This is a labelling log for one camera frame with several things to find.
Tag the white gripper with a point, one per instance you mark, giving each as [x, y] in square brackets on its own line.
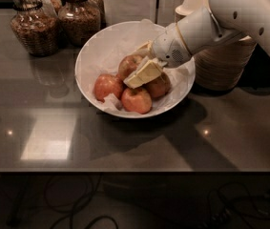
[169, 50]

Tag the red-yellow apple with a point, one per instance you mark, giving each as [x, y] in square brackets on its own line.
[128, 65]
[159, 86]

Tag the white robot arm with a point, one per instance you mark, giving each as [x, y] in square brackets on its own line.
[221, 23]

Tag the white bowl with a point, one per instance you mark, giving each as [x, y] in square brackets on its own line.
[90, 67]

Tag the front red apple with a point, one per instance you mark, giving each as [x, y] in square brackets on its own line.
[136, 100]

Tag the red apple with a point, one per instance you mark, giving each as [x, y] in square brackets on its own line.
[107, 84]
[136, 100]

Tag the white paper bowl liner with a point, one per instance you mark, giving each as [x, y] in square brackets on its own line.
[115, 45]

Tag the left red apple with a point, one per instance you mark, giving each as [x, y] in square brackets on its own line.
[107, 84]

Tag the front paper bowl stack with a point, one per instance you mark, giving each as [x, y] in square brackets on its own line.
[220, 68]

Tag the paper bowl stack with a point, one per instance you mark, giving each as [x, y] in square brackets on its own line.
[189, 6]
[220, 68]

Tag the rear paper bowl stack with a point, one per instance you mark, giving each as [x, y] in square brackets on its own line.
[189, 6]

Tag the white napkin dispenser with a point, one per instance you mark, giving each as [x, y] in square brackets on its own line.
[161, 12]

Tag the right glass cereal jar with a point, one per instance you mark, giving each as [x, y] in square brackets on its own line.
[80, 20]

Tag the glass cereal jar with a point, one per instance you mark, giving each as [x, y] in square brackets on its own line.
[34, 29]
[51, 7]
[80, 20]

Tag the back glass cereal jar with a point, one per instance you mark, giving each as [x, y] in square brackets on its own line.
[51, 7]

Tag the left glass cereal jar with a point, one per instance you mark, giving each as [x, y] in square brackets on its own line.
[34, 29]

